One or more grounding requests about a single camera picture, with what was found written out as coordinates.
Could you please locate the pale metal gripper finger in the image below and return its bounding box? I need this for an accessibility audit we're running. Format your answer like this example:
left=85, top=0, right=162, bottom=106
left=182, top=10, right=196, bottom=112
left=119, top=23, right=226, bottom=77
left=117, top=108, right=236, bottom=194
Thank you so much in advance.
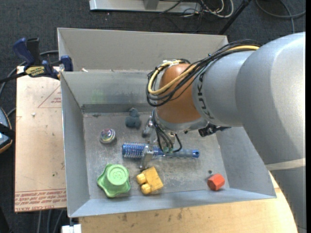
left=141, top=116, right=154, bottom=138
left=139, top=146, right=154, bottom=169

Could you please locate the blue hairbrush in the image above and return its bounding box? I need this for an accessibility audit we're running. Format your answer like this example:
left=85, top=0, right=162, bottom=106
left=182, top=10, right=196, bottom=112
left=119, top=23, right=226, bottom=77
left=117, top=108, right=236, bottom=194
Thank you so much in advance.
left=121, top=142, right=200, bottom=159

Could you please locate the dark grey-blue toy animal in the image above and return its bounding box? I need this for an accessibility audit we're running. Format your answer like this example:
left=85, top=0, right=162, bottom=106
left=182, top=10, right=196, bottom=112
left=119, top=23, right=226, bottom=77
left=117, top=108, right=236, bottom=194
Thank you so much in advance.
left=124, top=107, right=142, bottom=130

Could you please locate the yellow toy building block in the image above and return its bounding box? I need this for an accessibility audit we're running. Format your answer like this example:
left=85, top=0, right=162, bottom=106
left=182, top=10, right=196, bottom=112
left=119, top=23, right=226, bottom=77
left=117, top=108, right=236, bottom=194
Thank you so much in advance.
left=136, top=166, right=164, bottom=195

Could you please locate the green star-shaped cup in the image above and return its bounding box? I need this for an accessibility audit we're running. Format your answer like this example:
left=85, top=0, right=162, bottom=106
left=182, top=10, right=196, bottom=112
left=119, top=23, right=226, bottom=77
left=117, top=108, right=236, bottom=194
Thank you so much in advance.
left=96, top=163, right=131, bottom=199

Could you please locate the shiny iridescent spinning top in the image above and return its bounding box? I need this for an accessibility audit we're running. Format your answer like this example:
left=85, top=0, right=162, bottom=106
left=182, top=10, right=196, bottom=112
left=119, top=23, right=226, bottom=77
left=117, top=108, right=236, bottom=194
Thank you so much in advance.
left=99, top=128, right=117, bottom=145

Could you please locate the grey metal bin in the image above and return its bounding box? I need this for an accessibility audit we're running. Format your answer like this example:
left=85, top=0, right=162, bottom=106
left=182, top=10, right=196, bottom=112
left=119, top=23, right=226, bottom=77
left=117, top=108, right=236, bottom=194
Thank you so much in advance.
left=57, top=27, right=277, bottom=218

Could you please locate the orange-red hexagonal block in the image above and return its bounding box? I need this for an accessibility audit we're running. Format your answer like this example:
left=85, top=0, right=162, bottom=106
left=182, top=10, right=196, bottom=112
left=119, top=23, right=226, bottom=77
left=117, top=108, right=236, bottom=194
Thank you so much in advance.
left=207, top=173, right=225, bottom=192

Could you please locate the brown cardboard board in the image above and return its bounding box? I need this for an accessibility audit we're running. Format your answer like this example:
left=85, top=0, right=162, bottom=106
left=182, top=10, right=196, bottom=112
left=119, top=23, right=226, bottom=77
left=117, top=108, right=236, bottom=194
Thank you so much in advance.
left=14, top=66, right=68, bottom=213

